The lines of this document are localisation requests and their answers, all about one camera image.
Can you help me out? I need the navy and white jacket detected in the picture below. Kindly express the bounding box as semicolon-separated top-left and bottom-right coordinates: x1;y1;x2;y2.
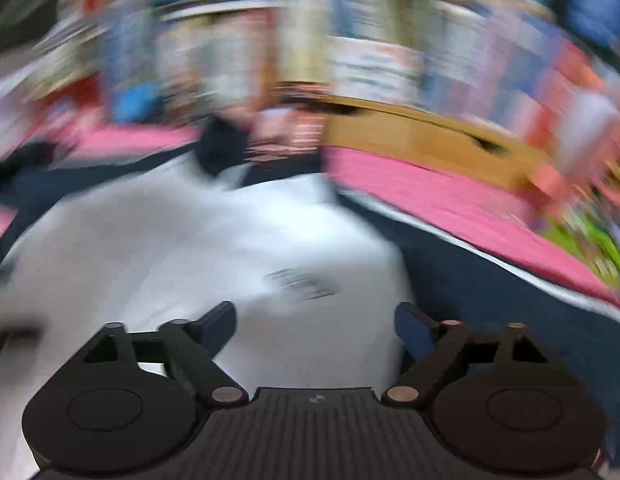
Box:
0;115;620;480

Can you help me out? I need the pink rabbit-print blanket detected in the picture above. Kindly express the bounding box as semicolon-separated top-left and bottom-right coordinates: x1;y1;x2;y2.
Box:
0;125;620;311

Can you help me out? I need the row of pink blue books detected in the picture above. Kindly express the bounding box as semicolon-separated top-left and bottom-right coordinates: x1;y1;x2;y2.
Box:
420;0;620;131

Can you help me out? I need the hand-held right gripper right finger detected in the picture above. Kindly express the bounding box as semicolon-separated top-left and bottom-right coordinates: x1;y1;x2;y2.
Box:
380;301;548;408

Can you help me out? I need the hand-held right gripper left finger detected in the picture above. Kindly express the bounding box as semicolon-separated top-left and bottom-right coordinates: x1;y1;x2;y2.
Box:
82;301;251;408

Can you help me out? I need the pink toy house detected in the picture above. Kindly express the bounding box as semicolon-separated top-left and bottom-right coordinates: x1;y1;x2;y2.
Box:
530;85;620;211

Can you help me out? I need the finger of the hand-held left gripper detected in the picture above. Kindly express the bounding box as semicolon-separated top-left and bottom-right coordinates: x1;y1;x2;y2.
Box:
0;326;45;356

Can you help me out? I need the wooden drawer organizer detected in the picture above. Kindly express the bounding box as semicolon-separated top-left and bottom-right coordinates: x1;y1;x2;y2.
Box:
322;97;551;191

